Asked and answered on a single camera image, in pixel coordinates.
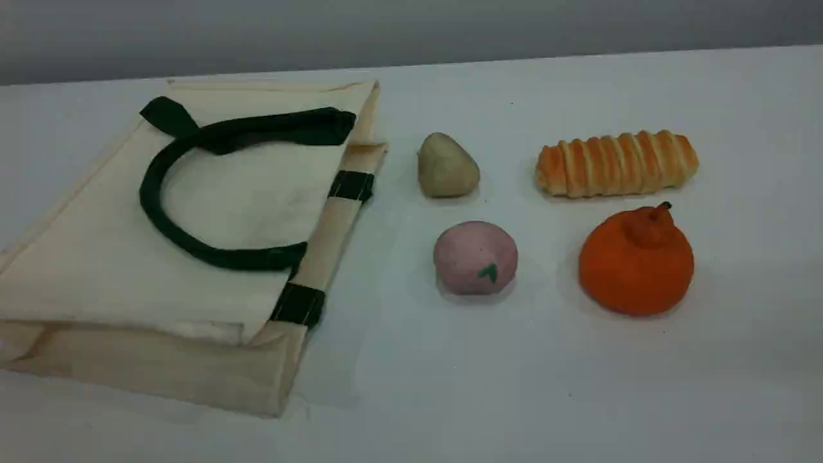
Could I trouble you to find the beige potato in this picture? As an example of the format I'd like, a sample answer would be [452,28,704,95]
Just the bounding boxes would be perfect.
[417,132,481,198]

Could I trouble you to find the long striped orange bread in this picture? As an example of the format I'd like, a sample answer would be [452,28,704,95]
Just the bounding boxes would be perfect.
[535,130,700,198]

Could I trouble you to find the cream canvas bag green handles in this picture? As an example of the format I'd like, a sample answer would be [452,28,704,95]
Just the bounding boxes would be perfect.
[0,78,388,419]

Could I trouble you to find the pink peach bun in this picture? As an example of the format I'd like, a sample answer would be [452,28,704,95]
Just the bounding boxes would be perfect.
[433,221,519,296]

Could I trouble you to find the orange tangerine with stem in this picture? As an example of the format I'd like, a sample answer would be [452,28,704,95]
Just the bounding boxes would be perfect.
[578,202,695,317]

